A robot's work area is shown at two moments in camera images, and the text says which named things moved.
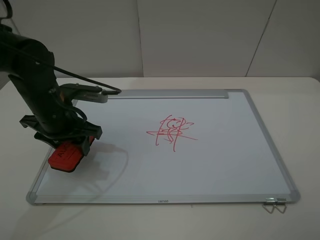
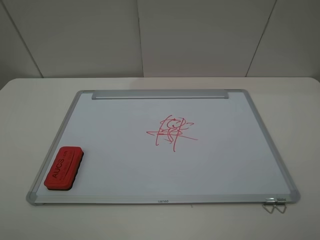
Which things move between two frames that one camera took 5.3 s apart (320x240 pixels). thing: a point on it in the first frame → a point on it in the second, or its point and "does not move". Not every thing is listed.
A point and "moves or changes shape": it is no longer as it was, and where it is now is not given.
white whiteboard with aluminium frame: x=173 y=146 does not move
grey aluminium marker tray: x=170 y=94 does not move
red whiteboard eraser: x=67 y=156 moves or changes shape
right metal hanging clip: x=281 y=201 does not move
